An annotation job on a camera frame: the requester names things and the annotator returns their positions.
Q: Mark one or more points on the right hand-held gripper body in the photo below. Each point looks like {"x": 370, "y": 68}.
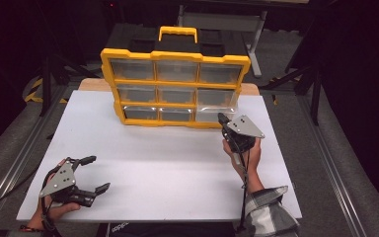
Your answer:
{"x": 243, "y": 130}

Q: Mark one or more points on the clear plastic drawer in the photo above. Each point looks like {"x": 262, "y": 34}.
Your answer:
{"x": 210, "y": 114}

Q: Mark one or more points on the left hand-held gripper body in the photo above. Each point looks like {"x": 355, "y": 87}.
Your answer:
{"x": 59, "y": 179}

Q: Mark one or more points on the grey metal desk frame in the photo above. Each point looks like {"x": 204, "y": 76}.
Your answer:
{"x": 223, "y": 21}

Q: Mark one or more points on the person's right hand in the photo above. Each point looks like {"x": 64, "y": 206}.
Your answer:
{"x": 251, "y": 163}

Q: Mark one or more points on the black and yellow hazard tape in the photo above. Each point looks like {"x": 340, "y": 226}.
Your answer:
{"x": 34, "y": 90}

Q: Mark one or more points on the aluminium floor rail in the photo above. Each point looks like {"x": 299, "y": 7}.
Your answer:
{"x": 19, "y": 154}
{"x": 332, "y": 168}

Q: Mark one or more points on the person's left hand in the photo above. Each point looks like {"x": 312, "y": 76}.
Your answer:
{"x": 59, "y": 210}

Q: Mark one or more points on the black tripod stand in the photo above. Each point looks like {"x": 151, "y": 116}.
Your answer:
{"x": 51, "y": 75}
{"x": 309, "y": 79}

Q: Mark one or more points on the yellow storage organizer cabinet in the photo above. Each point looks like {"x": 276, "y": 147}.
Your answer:
{"x": 174, "y": 56}

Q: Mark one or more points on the grid of clear drawers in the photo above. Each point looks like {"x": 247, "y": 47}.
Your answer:
{"x": 135, "y": 69}

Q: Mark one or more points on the person's dark clothed body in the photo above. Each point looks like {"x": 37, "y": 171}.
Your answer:
{"x": 167, "y": 230}

